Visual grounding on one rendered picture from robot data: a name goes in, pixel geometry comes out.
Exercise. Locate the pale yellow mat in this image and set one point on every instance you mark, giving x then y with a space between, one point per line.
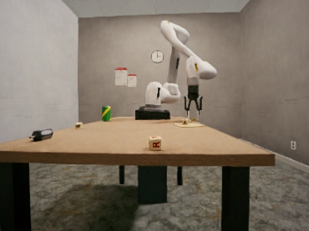
190 125

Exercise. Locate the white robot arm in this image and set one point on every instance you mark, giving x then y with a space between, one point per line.
194 70

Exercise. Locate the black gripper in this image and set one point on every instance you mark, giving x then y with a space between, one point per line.
193 94

